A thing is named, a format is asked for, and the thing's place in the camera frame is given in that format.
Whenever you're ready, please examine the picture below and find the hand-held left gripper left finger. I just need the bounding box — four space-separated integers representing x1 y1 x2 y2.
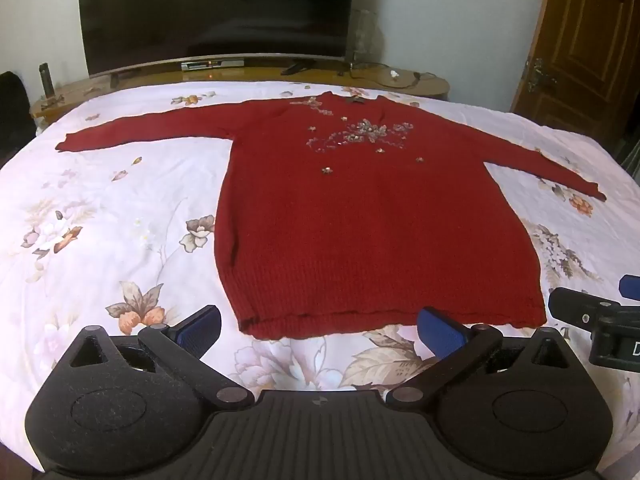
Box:
66 304 256 409

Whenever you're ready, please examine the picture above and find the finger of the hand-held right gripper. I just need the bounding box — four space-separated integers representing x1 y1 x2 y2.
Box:
618 274 640 302
548 287 622 330

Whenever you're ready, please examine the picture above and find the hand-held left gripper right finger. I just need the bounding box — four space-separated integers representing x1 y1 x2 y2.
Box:
385 307 577 409

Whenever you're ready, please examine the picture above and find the red embroidered knit sweater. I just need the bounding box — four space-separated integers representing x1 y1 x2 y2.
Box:
55 91 607 342

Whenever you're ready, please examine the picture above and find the floral white bedsheet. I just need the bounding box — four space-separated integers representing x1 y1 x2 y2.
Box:
0 80 640 480

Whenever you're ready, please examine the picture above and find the brown wooden door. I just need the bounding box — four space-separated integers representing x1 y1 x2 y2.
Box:
510 0 640 157

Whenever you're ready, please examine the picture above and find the wooden television stand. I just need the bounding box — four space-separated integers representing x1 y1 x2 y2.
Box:
30 57 451 122

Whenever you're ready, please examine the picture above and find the silver set-top box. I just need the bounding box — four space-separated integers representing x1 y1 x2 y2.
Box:
180 59 246 71

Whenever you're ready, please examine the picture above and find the dark upright remote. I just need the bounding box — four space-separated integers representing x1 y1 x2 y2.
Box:
38 62 57 107

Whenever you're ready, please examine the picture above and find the clear glass vase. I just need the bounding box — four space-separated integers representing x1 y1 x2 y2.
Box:
347 8 384 64

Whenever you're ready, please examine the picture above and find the black flat-screen television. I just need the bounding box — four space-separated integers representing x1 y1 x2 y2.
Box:
77 0 357 79

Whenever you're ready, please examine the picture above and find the metal door handle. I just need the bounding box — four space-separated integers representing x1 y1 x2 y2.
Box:
524 57 559 94

